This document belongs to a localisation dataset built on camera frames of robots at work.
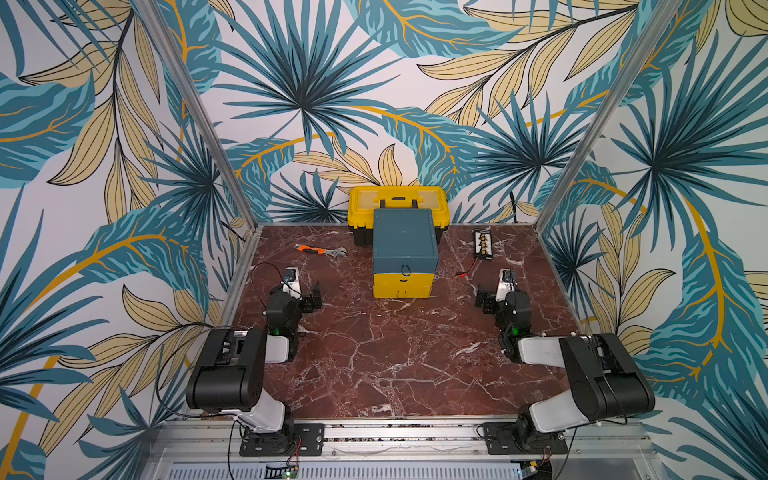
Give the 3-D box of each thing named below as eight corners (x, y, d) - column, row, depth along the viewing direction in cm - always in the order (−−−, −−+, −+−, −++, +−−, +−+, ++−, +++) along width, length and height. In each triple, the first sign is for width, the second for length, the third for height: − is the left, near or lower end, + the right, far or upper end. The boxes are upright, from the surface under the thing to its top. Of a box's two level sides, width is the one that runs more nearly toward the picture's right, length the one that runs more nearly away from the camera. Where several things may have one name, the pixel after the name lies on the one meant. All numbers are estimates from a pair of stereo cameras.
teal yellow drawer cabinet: (373, 305, 100) (371, 264, 82) (374, 248, 115) (373, 203, 97) (428, 306, 100) (438, 265, 82) (422, 249, 115) (430, 204, 97)
